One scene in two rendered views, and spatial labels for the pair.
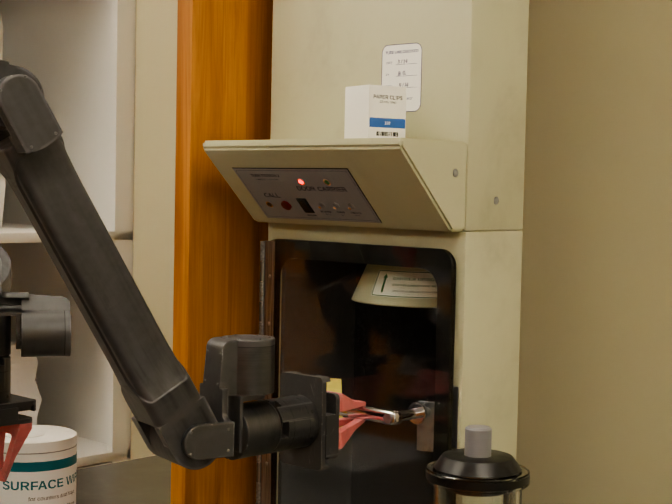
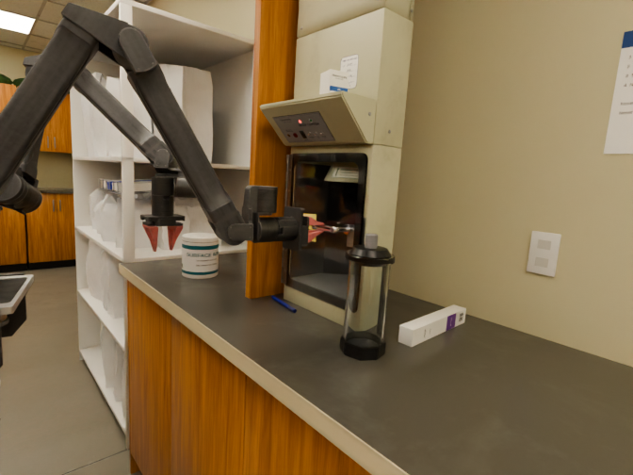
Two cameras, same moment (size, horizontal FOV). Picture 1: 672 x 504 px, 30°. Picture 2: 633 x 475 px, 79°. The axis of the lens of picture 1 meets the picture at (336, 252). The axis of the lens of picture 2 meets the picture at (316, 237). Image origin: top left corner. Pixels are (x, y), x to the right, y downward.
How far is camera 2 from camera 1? 49 cm
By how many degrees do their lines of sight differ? 8
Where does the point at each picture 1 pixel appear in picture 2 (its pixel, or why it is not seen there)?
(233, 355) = (255, 193)
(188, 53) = (257, 67)
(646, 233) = (458, 161)
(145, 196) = not seen: hidden behind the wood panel
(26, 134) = (136, 61)
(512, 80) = (401, 73)
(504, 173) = (394, 119)
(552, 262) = (415, 174)
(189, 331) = not seen: hidden behind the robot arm
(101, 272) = (184, 143)
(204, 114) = (264, 96)
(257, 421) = (266, 225)
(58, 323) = not seen: hidden behind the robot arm
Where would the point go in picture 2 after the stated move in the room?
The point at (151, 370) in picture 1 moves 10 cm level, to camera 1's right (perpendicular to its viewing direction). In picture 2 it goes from (211, 195) to (260, 199)
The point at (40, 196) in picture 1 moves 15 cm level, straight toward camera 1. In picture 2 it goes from (150, 100) to (120, 80)
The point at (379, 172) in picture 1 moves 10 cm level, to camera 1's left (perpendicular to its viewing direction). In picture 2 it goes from (332, 111) to (289, 109)
